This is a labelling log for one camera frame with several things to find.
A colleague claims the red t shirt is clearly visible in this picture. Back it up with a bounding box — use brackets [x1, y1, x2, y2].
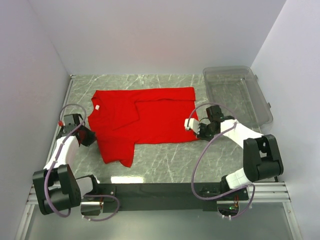
[88, 87, 198, 168]

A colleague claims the clear plastic storage bin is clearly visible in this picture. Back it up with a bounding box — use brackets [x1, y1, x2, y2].
[203, 65, 274, 129]

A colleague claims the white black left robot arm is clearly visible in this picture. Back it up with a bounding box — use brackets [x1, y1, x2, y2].
[32, 113, 98, 215]

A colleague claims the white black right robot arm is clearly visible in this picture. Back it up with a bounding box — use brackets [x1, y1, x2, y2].
[184, 103, 284, 201]

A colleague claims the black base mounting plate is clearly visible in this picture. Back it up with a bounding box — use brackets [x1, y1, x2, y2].
[98, 183, 249, 212]

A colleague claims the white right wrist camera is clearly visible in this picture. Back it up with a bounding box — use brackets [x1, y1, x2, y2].
[184, 118, 200, 134]

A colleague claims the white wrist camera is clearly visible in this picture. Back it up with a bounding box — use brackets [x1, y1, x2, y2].
[184, 118, 200, 134]
[58, 119, 73, 127]

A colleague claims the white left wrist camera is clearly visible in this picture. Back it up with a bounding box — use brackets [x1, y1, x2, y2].
[58, 119, 73, 127]

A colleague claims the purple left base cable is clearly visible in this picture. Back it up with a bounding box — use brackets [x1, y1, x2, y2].
[83, 194, 121, 222]

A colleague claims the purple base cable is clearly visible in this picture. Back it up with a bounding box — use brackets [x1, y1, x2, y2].
[221, 183, 256, 220]
[83, 194, 121, 222]

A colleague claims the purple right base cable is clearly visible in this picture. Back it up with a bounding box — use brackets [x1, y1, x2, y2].
[221, 183, 256, 220]

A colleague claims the aluminium front frame rail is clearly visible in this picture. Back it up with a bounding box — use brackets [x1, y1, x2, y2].
[26, 182, 291, 205]

